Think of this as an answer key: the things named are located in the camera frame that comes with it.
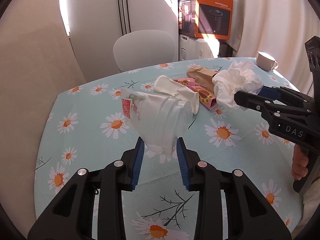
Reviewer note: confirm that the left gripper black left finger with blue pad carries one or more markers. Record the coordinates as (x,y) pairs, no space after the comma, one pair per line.
(70,214)

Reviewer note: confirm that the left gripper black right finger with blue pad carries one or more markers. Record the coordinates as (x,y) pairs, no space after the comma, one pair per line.
(249,214)

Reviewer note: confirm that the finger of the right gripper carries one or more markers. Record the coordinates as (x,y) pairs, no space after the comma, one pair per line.
(275,111)
(285,95)

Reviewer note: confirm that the white tissue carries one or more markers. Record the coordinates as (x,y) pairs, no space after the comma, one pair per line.
(238,77)

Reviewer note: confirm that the pink snack box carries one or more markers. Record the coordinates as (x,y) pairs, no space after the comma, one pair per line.
(187,82)
(206,97)

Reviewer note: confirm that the brown paper bag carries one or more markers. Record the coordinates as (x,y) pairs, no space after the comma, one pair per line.
(203,76)

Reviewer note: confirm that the clear plastic cup with bag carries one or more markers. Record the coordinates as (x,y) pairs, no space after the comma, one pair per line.
(159,120)

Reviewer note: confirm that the white paper cup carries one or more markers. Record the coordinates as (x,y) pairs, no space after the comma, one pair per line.
(167,86)

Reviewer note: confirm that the person's right hand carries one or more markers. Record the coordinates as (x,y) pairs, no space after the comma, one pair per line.
(299,163)

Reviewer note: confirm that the white ceramic mug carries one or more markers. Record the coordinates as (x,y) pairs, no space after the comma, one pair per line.
(266,61)

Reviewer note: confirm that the white curtain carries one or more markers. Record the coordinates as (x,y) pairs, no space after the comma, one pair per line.
(279,28)

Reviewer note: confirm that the daisy print blue tablecloth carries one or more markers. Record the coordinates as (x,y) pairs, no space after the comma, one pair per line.
(86,128)

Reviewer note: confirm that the white box under orange box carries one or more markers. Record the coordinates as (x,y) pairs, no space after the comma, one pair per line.
(197,48)

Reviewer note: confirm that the orange Philips appliance box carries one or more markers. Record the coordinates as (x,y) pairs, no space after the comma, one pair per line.
(205,18)

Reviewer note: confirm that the white chair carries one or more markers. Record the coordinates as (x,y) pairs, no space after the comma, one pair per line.
(143,48)

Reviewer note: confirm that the white cabinet with black handles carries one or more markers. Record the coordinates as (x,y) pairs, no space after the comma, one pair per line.
(94,26)

